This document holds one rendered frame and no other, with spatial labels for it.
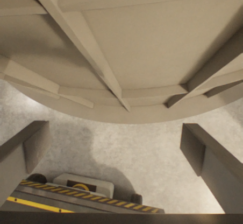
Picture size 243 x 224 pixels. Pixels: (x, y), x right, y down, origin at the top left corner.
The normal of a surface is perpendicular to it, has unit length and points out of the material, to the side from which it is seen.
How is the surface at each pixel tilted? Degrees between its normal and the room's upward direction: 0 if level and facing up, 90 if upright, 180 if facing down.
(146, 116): 0
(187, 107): 0
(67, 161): 0
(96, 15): 90
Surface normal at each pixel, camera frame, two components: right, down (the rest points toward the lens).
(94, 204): -0.11, -0.14
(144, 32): 0.04, 0.99
